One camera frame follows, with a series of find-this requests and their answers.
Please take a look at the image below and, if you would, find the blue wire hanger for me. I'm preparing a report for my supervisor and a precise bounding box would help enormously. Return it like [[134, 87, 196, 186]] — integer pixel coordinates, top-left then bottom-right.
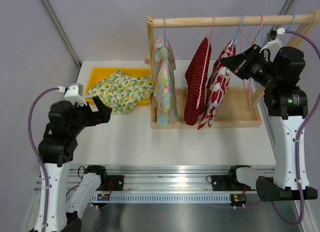
[[156, 17, 177, 116], [206, 14, 245, 127], [261, 13, 297, 47]]

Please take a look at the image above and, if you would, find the wooden clothes rack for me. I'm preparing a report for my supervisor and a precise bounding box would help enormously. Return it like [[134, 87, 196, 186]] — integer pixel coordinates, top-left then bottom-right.
[[146, 10, 320, 128]]

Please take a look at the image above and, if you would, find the lemon print skirt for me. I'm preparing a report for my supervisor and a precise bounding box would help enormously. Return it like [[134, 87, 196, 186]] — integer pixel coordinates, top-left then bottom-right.
[[88, 70, 153, 114]]

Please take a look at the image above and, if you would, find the aluminium rail frame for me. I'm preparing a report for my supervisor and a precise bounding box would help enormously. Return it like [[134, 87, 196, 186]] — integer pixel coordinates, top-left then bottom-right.
[[24, 164, 308, 232]]

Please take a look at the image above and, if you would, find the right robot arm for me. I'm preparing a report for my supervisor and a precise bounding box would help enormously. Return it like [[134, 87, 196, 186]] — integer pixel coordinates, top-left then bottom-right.
[[220, 45, 318, 202]]

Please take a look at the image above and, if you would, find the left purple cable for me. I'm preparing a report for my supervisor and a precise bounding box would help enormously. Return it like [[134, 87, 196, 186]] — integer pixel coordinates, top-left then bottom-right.
[[26, 88, 61, 227]]

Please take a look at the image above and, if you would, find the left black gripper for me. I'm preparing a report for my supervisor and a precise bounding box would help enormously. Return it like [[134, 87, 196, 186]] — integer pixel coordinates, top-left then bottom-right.
[[69, 96, 112, 136]]

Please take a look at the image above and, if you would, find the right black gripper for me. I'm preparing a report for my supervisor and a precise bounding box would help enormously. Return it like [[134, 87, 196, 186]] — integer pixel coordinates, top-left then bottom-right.
[[220, 45, 280, 90]]

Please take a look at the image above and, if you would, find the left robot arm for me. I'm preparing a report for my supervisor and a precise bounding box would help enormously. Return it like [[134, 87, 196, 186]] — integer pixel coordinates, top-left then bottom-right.
[[32, 96, 112, 231]]

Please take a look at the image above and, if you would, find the red polka dot garment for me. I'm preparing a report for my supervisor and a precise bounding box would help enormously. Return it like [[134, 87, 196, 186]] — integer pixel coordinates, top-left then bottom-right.
[[184, 38, 212, 126]]

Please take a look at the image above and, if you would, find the red poppy print garment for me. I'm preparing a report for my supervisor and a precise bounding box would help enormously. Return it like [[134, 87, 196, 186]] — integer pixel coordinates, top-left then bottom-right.
[[196, 39, 237, 130]]

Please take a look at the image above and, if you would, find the pastel floral garment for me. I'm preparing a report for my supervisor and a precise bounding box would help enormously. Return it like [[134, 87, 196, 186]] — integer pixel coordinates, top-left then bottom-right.
[[154, 36, 178, 126]]

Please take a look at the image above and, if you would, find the yellow plastic tray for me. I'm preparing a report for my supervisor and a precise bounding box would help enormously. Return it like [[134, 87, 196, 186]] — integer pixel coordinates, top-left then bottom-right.
[[84, 67, 151, 105]]

